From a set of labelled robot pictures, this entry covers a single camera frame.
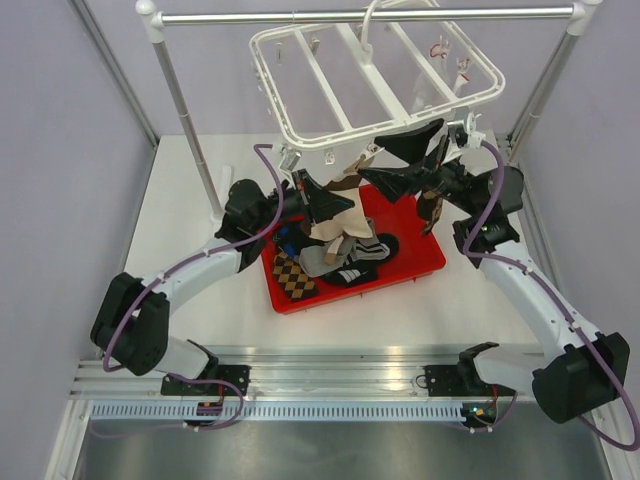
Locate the beige brown striped sock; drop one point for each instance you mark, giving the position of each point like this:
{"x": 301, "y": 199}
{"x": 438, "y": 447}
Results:
{"x": 333, "y": 250}
{"x": 351, "y": 222}

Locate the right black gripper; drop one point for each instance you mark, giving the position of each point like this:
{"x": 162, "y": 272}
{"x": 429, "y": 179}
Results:
{"x": 397, "y": 182}

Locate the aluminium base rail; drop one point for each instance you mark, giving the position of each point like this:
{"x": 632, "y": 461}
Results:
{"x": 290, "y": 373}

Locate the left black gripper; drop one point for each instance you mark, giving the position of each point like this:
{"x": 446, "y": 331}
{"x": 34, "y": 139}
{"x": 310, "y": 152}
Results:
{"x": 323, "y": 205}

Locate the brown argyle sock in bin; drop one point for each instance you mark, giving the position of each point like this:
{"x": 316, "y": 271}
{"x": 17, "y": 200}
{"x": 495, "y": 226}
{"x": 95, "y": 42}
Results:
{"x": 292, "y": 280}

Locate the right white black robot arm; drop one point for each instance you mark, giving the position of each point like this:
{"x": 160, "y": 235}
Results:
{"x": 581, "y": 369}

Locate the black blue sock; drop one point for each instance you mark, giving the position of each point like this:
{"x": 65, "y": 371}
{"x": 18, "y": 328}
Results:
{"x": 291, "y": 241}
{"x": 352, "y": 274}

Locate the metal clothes rack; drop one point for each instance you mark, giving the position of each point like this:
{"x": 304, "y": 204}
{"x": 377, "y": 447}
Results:
{"x": 370, "y": 17}

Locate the white clip sock hanger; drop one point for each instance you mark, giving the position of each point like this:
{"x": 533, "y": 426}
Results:
{"x": 336, "y": 84}

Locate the grey striped sock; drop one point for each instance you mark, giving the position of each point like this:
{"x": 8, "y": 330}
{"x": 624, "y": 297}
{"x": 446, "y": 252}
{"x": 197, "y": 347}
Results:
{"x": 376, "y": 248}
{"x": 317, "y": 261}

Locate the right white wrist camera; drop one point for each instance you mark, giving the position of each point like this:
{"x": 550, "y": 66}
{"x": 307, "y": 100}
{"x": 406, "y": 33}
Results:
{"x": 464, "y": 134}

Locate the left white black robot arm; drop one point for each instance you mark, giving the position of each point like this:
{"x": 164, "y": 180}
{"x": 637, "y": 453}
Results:
{"x": 132, "y": 325}

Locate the white glove with red trim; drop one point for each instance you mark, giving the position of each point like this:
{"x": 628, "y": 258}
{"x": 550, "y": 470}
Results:
{"x": 433, "y": 89}

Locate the grey striped sock back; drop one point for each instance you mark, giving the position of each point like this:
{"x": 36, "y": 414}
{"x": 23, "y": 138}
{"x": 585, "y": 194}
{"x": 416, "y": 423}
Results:
{"x": 376, "y": 248}

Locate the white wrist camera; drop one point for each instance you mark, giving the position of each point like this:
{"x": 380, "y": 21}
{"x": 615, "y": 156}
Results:
{"x": 464, "y": 134}
{"x": 289, "y": 158}

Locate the red plastic bin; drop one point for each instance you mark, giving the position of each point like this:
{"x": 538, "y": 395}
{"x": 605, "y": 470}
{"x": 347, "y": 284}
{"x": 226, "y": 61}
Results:
{"x": 418, "y": 256}

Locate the grey striped sock front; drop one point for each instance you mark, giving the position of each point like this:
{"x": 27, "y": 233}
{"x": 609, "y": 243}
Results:
{"x": 317, "y": 261}

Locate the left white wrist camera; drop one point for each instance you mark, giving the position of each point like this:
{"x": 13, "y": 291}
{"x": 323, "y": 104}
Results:
{"x": 289, "y": 158}

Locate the white slotted cable duct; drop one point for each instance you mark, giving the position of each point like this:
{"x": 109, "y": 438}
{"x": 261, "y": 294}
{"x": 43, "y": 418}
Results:
{"x": 281, "y": 411}

